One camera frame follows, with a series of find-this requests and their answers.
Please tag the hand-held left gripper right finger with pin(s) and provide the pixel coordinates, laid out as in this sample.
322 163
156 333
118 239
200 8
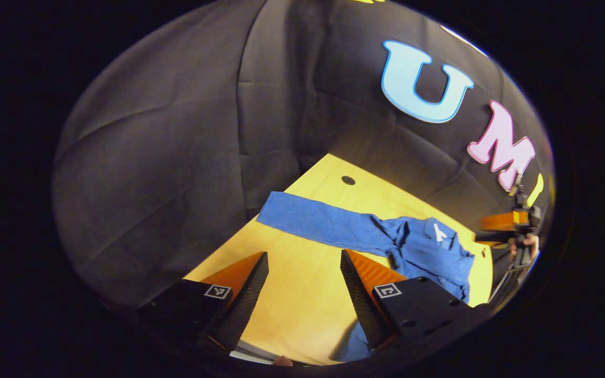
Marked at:
360 299

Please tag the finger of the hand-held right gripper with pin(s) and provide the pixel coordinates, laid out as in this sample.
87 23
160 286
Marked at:
499 221

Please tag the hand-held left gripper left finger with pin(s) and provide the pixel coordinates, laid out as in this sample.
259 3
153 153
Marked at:
247 299

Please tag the blue shirt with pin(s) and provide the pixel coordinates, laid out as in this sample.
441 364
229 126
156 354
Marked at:
418 247

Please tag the black backdrop cloth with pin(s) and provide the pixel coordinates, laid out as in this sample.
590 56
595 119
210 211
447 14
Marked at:
176 131

